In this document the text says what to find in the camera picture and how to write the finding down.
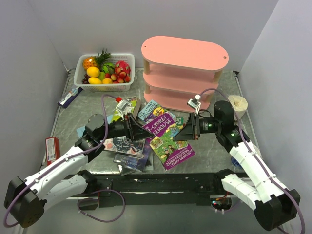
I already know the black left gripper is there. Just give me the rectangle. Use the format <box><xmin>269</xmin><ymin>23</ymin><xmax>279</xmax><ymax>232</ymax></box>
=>
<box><xmin>98</xmin><ymin>113</ymin><xmax>154</xmax><ymax>142</ymax></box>

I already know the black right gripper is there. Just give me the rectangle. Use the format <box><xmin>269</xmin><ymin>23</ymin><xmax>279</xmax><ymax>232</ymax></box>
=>
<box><xmin>172</xmin><ymin>112</ymin><xmax>221</xmax><ymax>141</ymax></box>

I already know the light blue 143-storey treehouse book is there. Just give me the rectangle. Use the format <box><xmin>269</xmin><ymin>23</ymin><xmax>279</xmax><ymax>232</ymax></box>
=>
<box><xmin>137</xmin><ymin>100</ymin><xmax>176</xmax><ymax>123</ymax></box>

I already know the purple 117-storey treehouse book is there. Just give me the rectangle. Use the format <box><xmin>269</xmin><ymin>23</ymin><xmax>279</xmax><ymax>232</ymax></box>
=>
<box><xmin>143</xmin><ymin>113</ymin><xmax>195</xmax><ymax>170</ymax></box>

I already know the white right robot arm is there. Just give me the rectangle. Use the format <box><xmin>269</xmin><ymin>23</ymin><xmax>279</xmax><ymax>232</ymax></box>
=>
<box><xmin>173</xmin><ymin>100</ymin><xmax>300</xmax><ymax>231</ymax></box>

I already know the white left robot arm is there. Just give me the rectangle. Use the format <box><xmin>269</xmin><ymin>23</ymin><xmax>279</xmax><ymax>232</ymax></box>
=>
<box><xmin>4</xmin><ymin>114</ymin><xmax>154</xmax><ymax>228</ymax></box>

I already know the green 104-storey treehouse book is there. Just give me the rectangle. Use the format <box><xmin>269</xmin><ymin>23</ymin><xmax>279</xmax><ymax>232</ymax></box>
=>
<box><xmin>175</xmin><ymin>117</ymin><xmax>184</xmax><ymax>128</ymax></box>

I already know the lime green comic book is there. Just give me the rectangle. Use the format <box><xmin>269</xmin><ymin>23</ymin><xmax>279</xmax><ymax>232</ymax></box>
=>
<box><xmin>111</xmin><ymin>96</ymin><xmax>141</xmax><ymax>122</ymax></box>

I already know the floral Little Women book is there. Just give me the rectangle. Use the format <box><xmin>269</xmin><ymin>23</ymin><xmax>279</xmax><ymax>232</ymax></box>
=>
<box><xmin>104</xmin><ymin>136</ymin><xmax>145</xmax><ymax>158</ymax></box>

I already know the dark purple book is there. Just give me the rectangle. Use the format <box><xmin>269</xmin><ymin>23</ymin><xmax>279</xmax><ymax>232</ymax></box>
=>
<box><xmin>113</xmin><ymin>140</ymin><xmax>154</xmax><ymax>176</ymax></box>

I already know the light blue cat book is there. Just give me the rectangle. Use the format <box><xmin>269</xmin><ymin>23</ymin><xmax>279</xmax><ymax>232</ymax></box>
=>
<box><xmin>77</xmin><ymin>126</ymin><xmax>85</xmax><ymax>138</ymax></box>

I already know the beige paper roll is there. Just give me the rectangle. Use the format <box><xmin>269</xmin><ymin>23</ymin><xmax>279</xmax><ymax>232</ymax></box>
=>
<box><xmin>228</xmin><ymin>95</ymin><xmax>248</xmax><ymax>121</ymax></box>

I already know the pink dragon fruit toy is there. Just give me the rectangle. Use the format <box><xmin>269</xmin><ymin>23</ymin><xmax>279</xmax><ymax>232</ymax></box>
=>
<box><xmin>115</xmin><ymin>61</ymin><xmax>131</xmax><ymax>75</ymax></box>

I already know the pink three-tier shelf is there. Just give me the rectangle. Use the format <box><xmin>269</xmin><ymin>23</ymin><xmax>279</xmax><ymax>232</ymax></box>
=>
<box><xmin>141</xmin><ymin>36</ymin><xmax>229</xmax><ymax>112</ymax></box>

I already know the yellow mango toy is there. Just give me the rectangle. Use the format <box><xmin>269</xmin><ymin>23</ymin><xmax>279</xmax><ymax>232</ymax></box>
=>
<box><xmin>88</xmin><ymin>77</ymin><xmax>102</xmax><ymax>85</ymax></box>

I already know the white plastic fruit basket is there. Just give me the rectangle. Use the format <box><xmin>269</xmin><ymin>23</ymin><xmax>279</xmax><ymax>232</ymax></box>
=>
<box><xmin>74</xmin><ymin>53</ymin><xmax>135</xmax><ymax>92</ymax></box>

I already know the orange toy fruit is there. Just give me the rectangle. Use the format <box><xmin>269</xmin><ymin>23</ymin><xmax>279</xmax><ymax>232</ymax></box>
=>
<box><xmin>86</xmin><ymin>67</ymin><xmax>100</xmax><ymax>78</ymax></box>

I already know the purple white toothpaste box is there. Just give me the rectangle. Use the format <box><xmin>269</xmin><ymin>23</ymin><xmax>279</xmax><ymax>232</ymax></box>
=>
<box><xmin>58</xmin><ymin>85</ymin><xmax>82</xmax><ymax>108</ymax></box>

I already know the toy pineapple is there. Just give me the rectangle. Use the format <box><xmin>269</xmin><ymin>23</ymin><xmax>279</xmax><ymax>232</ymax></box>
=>
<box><xmin>82</xmin><ymin>49</ymin><xmax>111</xmax><ymax>71</ymax></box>

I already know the red box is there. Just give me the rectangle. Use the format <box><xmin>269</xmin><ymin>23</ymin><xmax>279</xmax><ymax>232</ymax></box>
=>
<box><xmin>45</xmin><ymin>136</ymin><xmax>60</xmax><ymax>166</ymax></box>

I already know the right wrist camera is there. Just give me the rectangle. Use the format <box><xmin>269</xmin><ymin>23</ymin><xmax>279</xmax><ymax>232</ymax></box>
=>
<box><xmin>187</xmin><ymin>94</ymin><xmax>201</xmax><ymax>115</ymax></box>

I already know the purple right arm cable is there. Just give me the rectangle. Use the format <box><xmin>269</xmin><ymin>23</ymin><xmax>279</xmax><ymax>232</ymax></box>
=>
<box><xmin>198</xmin><ymin>87</ymin><xmax>306</xmax><ymax>234</ymax></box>

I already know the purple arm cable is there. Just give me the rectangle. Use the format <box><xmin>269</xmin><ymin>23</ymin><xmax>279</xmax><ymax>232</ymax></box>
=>
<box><xmin>198</xmin><ymin>87</ymin><xmax>306</xmax><ymax>234</ymax></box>
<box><xmin>3</xmin><ymin>94</ymin><xmax>122</xmax><ymax>228</ymax></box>

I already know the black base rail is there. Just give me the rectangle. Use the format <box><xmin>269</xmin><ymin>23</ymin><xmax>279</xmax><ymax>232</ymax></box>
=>
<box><xmin>58</xmin><ymin>170</ymin><xmax>247</xmax><ymax>208</ymax></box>

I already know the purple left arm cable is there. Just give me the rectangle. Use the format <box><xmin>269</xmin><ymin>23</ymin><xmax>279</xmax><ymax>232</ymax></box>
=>
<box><xmin>3</xmin><ymin>94</ymin><xmax>122</xmax><ymax>228</ymax></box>

